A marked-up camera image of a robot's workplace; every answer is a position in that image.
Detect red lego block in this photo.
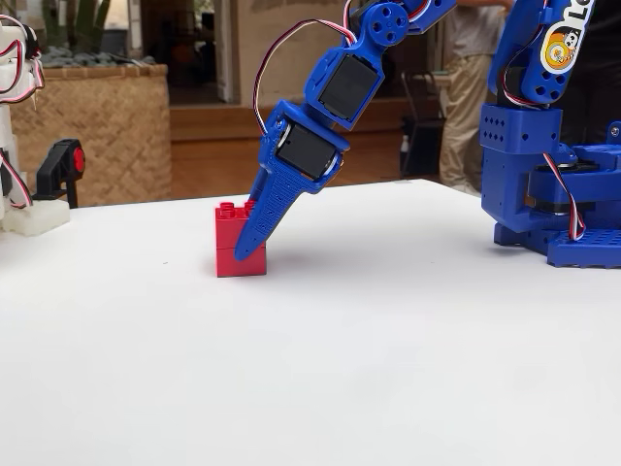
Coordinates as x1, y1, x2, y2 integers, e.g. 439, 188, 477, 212
214, 199, 268, 279

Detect woven basket planter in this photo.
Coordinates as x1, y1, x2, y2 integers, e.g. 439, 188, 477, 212
10, 63, 172, 208

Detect person in beige trousers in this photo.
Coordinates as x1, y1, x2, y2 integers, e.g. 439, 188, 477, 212
439, 0, 515, 196

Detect black clamp with red knob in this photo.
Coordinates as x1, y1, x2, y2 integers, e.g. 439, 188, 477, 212
31, 139, 87, 209

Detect grey pebbles in planter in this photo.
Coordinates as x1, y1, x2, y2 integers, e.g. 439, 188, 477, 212
38, 47, 156, 68

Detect green cactus plants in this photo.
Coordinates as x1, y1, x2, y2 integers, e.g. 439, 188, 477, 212
41, 0, 113, 52

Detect orange white round sticker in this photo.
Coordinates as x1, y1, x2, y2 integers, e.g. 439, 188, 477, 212
539, 0, 596, 74

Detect red white black gripper cable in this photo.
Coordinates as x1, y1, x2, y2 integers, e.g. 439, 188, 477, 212
252, 17, 363, 136

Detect red white black base cable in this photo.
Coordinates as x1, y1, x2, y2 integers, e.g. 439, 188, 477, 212
541, 152, 587, 242

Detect red white black leader cable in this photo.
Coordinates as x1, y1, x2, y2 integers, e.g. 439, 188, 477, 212
0, 14, 46, 104

